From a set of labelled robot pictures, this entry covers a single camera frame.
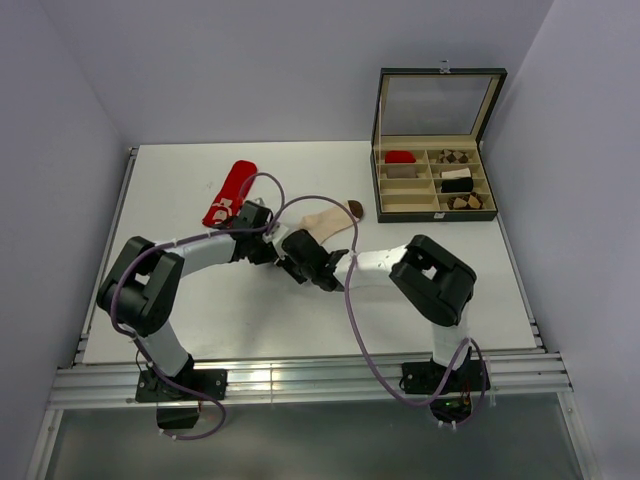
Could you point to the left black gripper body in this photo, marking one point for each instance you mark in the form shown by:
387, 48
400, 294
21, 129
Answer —
260, 252

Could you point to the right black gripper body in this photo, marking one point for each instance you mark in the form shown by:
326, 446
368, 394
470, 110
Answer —
300, 273

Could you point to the beige sock brown toe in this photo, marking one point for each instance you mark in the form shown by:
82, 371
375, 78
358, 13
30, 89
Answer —
321, 226

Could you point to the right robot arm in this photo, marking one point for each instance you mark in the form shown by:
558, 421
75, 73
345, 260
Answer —
434, 281

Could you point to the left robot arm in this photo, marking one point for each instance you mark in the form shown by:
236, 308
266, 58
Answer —
139, 291

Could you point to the red sock white pattern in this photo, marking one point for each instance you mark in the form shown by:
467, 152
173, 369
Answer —
230, 198

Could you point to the rolled red sock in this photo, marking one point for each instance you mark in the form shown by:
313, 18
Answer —
399, 157

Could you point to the black compartment storage box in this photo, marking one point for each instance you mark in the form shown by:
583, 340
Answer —
426, 110

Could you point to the rolled checkered sock upper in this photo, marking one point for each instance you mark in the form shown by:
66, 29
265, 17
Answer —
453, 157

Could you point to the rolled checkered sock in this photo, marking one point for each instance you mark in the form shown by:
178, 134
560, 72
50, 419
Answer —
470, 201
453, 157

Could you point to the rolled checkered sock lower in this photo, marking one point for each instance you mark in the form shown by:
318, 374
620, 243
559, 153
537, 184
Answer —
470, 201

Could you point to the rolled white black sock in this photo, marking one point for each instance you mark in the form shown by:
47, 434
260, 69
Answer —
456, 174

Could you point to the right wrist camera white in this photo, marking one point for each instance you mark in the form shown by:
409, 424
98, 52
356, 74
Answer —
276, 235

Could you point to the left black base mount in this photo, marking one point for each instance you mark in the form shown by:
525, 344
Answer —
178, 400

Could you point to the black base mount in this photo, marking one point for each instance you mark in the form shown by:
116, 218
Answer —
422, 378
178, 400

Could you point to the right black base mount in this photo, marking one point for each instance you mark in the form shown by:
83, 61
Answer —
422, 378

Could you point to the aluminium frame rail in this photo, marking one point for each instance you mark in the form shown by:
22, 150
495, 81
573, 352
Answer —
320, 379

